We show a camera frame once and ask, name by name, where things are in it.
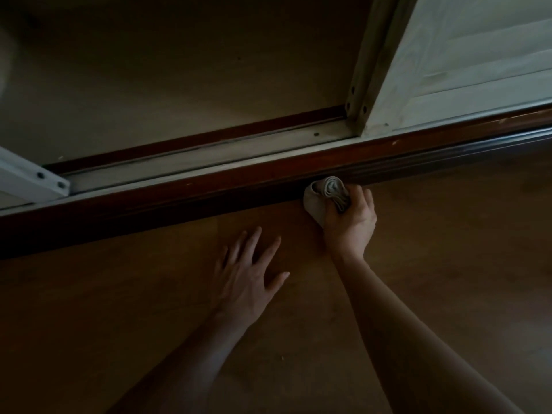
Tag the person's right hand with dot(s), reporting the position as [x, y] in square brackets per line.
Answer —
[351, 232]

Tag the cream closet inner panel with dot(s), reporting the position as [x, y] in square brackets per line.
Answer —
[172, 60]

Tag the person's right forearm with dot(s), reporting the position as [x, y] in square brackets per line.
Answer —
[409, 340]

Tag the black baseboard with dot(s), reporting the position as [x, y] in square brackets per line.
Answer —
[129, 224]

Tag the person's left forearm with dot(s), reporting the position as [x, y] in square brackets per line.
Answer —
[181, 370]

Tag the brown inner wooden strip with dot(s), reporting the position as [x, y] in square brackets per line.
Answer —
[194, 140]

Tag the grey cleaning cloth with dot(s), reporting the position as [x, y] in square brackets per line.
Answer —
[315, 204]

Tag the person's left hand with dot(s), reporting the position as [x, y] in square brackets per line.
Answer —
[241, 288]

